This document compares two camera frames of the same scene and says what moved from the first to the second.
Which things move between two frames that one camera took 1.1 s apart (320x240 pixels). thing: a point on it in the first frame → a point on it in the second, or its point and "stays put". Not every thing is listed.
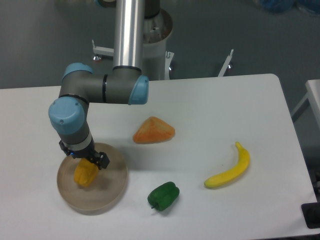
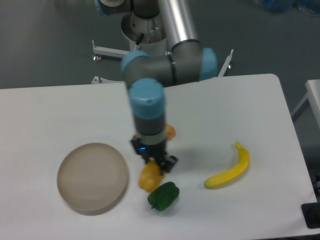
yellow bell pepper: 85,172 → 150,176
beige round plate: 108,190 stays put
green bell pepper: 163,197 stays put
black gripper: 89,153 → 157,151
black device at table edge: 311,213 stays put
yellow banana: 231,175 stays put
